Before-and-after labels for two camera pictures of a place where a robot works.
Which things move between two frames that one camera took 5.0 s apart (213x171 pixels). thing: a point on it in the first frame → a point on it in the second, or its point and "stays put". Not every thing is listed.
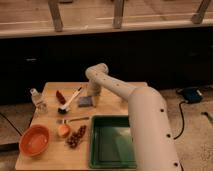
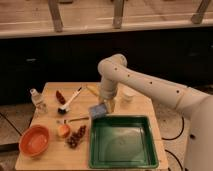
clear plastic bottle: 39,102 stays put
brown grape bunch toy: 75,137 stays put
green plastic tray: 111,142 stays put
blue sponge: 85,101 → 97,111
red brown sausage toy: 60,97 stays put
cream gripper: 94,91 → 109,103
